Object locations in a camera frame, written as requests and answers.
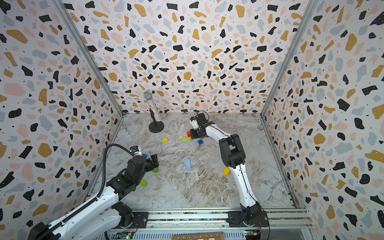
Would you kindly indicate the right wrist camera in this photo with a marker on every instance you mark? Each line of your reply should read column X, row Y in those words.
column 194, row 123

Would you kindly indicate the lime green long block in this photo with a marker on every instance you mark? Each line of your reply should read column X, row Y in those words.
column 186, row 139

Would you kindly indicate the glitter silver microphone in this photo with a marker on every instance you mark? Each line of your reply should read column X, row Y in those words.
column 149, row 98

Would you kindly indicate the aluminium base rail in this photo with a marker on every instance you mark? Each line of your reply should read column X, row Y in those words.
column 187, row 220

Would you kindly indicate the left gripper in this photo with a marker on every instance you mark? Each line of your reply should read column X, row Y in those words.
column 154, row 160

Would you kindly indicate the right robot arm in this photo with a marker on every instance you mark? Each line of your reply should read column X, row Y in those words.
column 234, row 158

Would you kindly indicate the light blue long block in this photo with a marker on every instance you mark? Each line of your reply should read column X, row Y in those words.
column 188, row 164

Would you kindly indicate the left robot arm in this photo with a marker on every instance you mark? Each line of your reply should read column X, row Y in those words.
column 103, row 211

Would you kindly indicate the yellow block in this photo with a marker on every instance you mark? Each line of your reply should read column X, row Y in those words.
column 226, row 171

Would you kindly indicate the black microphone stand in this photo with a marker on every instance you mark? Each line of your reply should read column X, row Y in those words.
column 155, row 126

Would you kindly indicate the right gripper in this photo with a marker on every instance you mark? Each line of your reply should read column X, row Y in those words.
column 195, row 133

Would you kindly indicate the cardboard wooden tray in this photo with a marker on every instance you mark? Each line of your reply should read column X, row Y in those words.
column 201, row 236

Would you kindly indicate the lime green round block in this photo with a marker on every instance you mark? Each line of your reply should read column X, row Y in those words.
column 144, row 183

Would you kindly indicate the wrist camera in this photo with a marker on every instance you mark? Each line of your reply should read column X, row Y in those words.
column 136, row 150
column 194, row 123

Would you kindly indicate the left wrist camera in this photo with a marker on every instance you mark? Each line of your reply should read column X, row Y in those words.
column 136, row 150

